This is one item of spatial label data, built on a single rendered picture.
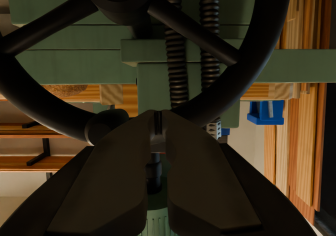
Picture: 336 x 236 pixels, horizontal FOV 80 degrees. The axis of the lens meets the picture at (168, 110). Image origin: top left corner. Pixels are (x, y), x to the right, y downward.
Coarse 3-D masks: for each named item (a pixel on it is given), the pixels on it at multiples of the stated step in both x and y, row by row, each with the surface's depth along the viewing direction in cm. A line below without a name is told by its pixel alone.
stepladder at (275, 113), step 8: (256, 104) 128; (264, 104) 113; (272, 104) 113; (280, 104) 113; (256, 112) 130; (264, 112) 114; (272, 112) 113; (280, 112) 114; (256, 120) 116; (264, 120) 116; (272, 120) 116; (280, 120) 116
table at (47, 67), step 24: (120, 48) 26; (144, 48) 26; (192, 48) 26; (48, 72) 35; (72, 72) 35; (96, 72) 35; (120, 72) 36; (264, 72) 36; (288, 72) 36; (312, 72) 37
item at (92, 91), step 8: (88, 88) 51; (96, 88) 51; (256, 88) 52; (264, 88) 52; (72, 96) 51; (80, 96) 51; (88, 96) 51; (96, 96) 51; (248, 96) 53; (256, 96) 53; (264, 96) 53
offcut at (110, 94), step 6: (102, 84) 37; (108, 84) 37; (114, 84) 37; (120, 84) 38; (102, 90) 37; (108, 90) 37; (114, 90) 38; (120, 90) 38; (102, 96) 37; (108, 96) 37; (114, 96) 38; (120, 96) 38; (102, 102) 37; (108, 102) 37; (114, 102) 38; (120, 102) 38
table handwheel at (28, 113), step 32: (96, 0) 15; (128, 0) 15; (160, 0) 17; (256, 0) 18; (288, 0) 17; (0, 32) 18; (32, 32) 17; (192, 32) 17; (256, 32) 17; (0, 64) 17; (256, 64) 17; (32, 96) 17; (224, 96) 18; (64, 128) 18
